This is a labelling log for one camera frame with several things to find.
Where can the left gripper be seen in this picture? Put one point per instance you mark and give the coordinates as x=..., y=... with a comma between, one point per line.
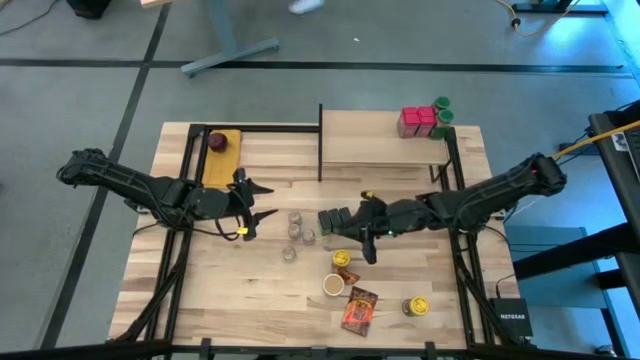
x=246, y=207

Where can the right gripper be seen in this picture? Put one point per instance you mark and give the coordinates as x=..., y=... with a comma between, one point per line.
x=380, y=220

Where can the small cork-lidded glass jar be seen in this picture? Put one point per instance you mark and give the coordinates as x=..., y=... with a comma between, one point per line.
x=294, y=231
x=309, y=237
x=295, y=217
x=289, y=253

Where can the orange taco seasoning packet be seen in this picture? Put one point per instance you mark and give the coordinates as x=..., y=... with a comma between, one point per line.
x=350, y=275

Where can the dark orange printed spice packet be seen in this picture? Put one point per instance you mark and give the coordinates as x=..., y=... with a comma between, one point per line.
x=359, y=311

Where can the red smoked paprika tin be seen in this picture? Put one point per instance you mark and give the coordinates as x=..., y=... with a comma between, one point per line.
x=428, y=120
x=409, y=122

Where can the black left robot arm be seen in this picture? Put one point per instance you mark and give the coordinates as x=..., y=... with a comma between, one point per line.
x=130, y=182

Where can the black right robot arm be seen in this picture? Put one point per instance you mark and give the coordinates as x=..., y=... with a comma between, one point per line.
x=480, y=197

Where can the dark red apple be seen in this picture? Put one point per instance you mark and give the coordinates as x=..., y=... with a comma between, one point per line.
x=218, y=141

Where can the wooden table with grey legs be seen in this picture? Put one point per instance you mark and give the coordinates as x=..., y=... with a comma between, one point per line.
x=222, y=25

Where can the walking person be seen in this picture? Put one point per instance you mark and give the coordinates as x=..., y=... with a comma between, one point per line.
x=305, y=6

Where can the black floor object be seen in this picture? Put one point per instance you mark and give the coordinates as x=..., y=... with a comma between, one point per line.
x=90, y=7

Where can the black side desk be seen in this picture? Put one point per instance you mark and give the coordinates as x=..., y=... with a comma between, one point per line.
x=620, y=190

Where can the black stand base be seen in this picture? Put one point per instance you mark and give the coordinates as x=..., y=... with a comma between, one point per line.
x=560, y=7

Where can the black aluminium table frame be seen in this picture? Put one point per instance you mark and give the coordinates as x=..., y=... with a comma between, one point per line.
x=250, y=128

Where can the black Netgear network switch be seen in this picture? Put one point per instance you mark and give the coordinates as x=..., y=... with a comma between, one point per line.
x=511, y=316

